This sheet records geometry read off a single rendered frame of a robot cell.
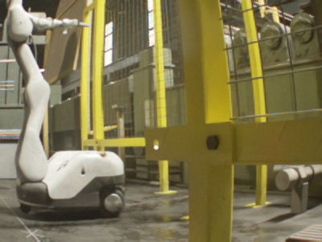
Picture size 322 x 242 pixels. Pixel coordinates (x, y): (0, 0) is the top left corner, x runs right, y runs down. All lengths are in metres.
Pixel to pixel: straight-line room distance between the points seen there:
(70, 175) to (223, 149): 1.53
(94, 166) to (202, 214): 1.51
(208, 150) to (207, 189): 0.05
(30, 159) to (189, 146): 1.59
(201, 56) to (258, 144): 0.16
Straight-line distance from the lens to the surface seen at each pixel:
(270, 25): 2.79
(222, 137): 0.49
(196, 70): 0.54
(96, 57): 2.95
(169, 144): 0.58
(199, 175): 0.54
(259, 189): 2.19
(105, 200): 2.07
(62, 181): 1.96
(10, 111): 5.12
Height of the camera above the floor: 0.42
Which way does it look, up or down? 2 degrees up
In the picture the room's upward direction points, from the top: 2 degrees counter-clockwise
